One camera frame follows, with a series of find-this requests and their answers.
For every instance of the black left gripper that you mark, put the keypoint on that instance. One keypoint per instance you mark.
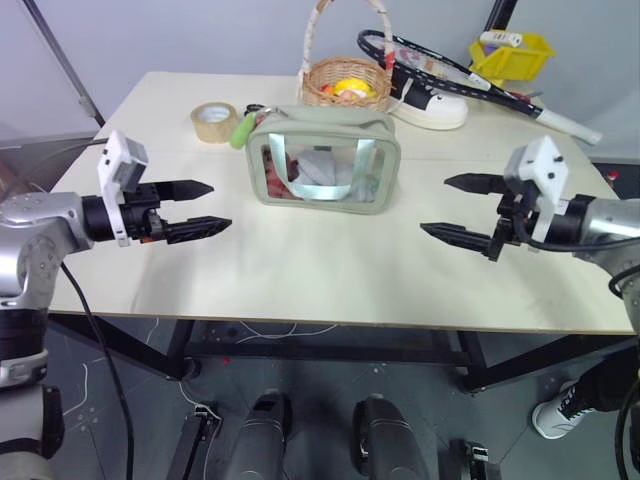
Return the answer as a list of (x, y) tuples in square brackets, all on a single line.
[(137, 217)]

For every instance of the white power strip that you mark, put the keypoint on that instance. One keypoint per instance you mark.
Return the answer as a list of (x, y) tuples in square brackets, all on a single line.
[(500, 39)]

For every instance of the yellow toy in basket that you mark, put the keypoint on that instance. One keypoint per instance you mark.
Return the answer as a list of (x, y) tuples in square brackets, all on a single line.
[(352, 87)]

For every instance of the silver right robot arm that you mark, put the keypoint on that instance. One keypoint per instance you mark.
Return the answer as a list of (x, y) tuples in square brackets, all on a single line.
[(607, 225)]

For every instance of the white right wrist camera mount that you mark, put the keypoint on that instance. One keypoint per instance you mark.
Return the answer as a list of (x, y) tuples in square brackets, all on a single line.
[(542, 172)]

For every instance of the black floor stand leg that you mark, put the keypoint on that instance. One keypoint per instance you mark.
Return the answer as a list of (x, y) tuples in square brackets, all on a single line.
[(192, 445), (472, 460)]

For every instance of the green marker pen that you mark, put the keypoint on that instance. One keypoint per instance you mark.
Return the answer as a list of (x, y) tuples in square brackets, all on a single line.
[(241, 132)]

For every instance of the black stand pole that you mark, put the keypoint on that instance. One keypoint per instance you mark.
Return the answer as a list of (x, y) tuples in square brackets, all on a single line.
[(500, 15)]

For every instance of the black metal table frame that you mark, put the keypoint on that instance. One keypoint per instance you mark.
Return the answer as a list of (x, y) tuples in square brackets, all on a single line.
[(320, 345)]

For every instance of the brown packing tape roll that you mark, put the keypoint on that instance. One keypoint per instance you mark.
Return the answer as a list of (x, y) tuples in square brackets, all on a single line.
[(215, 122)]

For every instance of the dark rounded robot foot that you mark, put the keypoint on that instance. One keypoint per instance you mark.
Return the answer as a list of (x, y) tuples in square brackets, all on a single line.
[(385, 435), (262, 435)]

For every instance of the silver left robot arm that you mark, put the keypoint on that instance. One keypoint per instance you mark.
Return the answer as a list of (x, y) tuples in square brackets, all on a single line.
[(35, 235)]

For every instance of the white and black sneaker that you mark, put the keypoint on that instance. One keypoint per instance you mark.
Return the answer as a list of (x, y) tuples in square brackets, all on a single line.
[(430, 107)]

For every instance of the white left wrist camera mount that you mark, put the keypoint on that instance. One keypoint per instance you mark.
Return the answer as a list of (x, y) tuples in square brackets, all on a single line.
[(111, 170)]

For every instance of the white sneaker of bystander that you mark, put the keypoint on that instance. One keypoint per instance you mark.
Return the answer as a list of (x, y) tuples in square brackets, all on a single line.
[(560, 412)]

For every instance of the clear green-trimmed pouch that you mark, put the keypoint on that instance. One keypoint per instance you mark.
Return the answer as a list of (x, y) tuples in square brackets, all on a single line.
[(345, 125)]

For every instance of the grey tripod pole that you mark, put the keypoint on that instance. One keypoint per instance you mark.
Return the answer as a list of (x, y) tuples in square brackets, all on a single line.
[(65, 62)]

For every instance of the bystander leg in black trousers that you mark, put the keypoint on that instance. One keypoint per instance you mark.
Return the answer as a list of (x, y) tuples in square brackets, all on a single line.
[(610, 387)]

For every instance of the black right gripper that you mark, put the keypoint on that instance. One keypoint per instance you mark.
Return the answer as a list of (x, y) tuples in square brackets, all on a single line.
[(511, 220)]

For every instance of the yellow plastic bin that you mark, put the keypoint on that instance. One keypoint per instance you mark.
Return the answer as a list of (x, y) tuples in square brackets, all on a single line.
[(515, 65)]

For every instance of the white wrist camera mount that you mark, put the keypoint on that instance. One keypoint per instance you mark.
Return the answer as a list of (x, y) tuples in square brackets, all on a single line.
[(111, 170), (542, 172)]

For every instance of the black racket with white grip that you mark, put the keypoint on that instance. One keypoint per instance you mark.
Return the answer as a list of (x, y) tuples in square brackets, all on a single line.
[(520, 105)]

